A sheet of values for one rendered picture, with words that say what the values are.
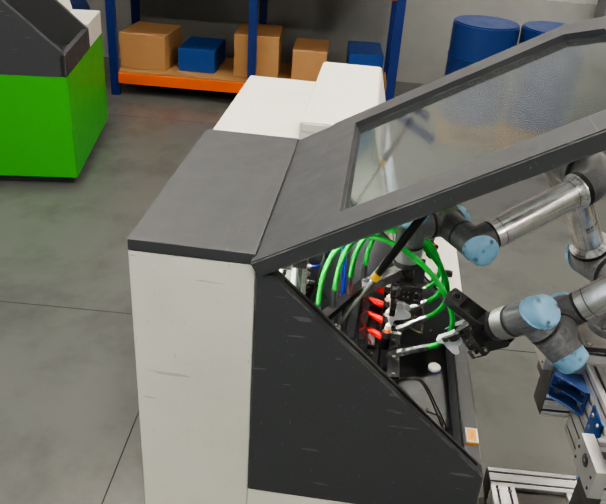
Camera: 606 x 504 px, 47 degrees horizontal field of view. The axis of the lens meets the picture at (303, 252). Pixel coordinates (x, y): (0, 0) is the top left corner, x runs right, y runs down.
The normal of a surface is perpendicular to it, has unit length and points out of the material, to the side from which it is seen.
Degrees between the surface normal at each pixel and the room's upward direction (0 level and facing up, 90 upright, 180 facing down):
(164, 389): 90
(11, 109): 90
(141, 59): 90
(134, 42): 90
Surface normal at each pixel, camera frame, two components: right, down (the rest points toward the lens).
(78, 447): 0.07, -0.87
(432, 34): -0.07, 0.49
